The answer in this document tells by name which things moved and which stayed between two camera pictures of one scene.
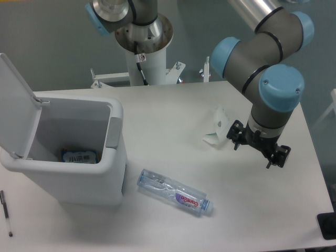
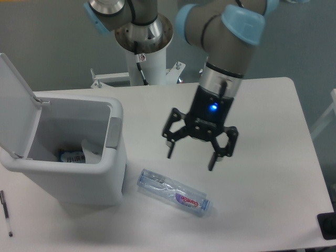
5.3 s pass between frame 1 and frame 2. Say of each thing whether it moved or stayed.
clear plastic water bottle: stayed
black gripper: moved
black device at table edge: stayed
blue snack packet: stayed
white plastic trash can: stayed
